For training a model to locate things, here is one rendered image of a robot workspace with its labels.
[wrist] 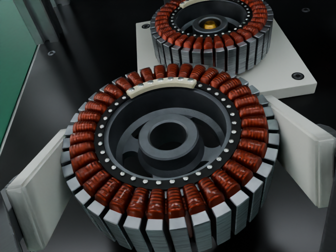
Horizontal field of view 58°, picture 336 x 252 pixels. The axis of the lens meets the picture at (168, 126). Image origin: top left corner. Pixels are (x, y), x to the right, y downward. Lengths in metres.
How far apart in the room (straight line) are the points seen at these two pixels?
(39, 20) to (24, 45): 0.08
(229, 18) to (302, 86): 0.10
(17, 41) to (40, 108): 0.20
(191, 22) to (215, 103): 0.17
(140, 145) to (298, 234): 0.11
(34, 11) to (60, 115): 0.15
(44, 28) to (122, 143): 0.25
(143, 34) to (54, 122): 0.14
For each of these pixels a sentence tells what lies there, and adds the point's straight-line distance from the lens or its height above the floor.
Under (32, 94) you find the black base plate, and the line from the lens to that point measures 0.34.
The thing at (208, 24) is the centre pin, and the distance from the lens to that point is 0.30.
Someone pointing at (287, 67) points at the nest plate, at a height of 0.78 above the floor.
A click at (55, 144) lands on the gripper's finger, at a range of 0.16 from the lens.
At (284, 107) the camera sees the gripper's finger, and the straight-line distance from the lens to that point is 0.16.
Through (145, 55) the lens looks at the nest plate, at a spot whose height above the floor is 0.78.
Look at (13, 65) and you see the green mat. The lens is 0.44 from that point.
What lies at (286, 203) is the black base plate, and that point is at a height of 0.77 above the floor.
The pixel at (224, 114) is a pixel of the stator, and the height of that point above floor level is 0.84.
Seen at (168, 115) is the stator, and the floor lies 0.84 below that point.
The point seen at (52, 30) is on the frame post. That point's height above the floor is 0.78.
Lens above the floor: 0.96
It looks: 47 degrees down
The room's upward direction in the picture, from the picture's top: 11 degrees counter-clockwise
